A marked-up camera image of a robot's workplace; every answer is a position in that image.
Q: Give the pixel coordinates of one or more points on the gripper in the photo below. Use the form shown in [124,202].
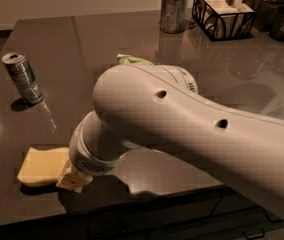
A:
[89,165]

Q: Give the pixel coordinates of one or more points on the yellow sponge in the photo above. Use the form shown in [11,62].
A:
[42,167]

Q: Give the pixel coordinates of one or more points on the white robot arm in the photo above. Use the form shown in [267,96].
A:
[153,106]

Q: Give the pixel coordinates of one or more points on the silver redbull can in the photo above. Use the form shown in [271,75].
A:
[23,77]

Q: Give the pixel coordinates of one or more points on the green chip bag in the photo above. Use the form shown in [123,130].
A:
[128,59]

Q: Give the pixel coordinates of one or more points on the metal cup with stirrers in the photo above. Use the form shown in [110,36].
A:
[172,17]

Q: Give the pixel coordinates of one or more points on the black drawer handle lower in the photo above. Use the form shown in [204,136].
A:
[254,235]

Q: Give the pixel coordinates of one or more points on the black drawer handle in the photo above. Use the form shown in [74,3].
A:
[273,219]
[254,235]

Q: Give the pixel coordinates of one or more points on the black drawer handle right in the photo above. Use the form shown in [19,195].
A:
[273,219]

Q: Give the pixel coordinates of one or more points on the black wire basket with packets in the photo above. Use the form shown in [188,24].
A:
[223,19]

